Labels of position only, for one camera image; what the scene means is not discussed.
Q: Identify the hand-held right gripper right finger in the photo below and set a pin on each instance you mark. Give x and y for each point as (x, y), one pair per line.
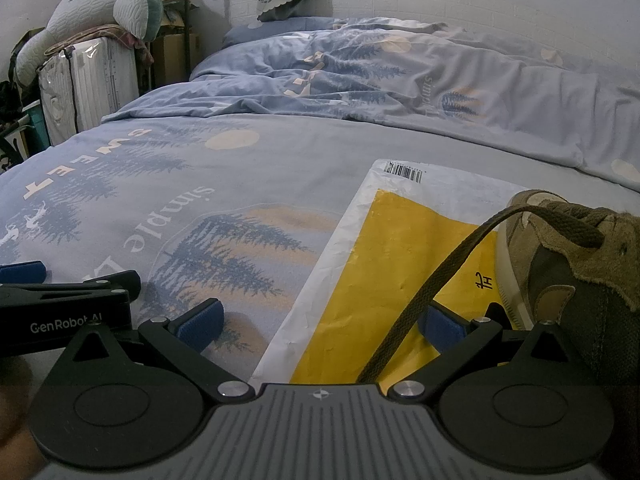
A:
(442, 332)

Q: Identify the dark metal rack pole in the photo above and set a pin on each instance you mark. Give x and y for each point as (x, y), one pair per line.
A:
(187, 20)

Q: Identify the cardboard box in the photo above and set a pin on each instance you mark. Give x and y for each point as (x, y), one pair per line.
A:
(172, 55)

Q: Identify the yellow and white plastic bag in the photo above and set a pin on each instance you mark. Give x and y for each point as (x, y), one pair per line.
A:
(400, 240)

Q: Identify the grey-blue tree print bed sheet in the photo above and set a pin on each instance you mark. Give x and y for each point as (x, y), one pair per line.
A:
(175, 170)

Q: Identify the blue pillow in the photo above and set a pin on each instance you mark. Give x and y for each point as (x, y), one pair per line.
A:
(280, 32)

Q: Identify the person's left hand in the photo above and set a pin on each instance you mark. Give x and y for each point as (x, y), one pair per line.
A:
(12, 395)

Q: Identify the white and green plush toy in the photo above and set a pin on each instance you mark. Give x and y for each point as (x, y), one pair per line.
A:
(90, 5)

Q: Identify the blue tree print duvet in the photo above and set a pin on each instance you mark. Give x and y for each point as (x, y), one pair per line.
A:
(400, 75)

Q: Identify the brown shoelace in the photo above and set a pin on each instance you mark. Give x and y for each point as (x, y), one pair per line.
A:
(450, 270)

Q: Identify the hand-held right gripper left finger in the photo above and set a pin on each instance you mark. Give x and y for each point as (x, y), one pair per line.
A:
(202, 327)

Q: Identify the white suitcase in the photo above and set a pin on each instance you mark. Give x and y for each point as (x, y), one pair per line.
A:
(90, 90)

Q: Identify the teal plastic container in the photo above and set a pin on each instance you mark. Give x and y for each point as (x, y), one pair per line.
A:
(37, 125)

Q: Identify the pinkish cloth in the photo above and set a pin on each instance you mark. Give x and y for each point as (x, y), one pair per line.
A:
(125, 37)

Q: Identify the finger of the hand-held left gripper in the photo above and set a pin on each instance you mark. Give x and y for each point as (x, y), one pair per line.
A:
(22, 273)
(110, 284)

